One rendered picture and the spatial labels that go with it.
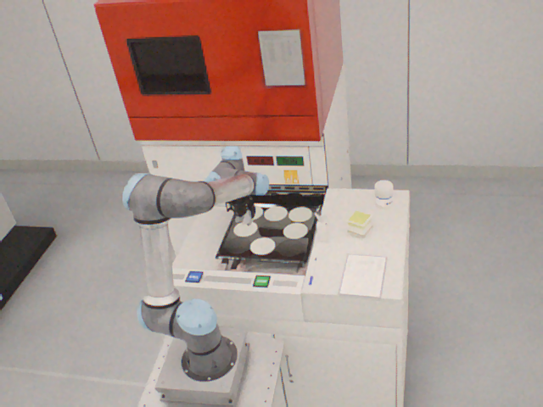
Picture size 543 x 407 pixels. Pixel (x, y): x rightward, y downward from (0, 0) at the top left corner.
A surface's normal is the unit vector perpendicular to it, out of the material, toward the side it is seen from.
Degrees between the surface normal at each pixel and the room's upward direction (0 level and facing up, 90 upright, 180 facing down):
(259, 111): 90
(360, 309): 90
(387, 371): 90
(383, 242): 0
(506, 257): 0
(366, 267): 0
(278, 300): 90
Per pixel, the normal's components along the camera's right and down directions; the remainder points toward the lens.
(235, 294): -0.21, 0.61
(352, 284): -0.12, -0.79
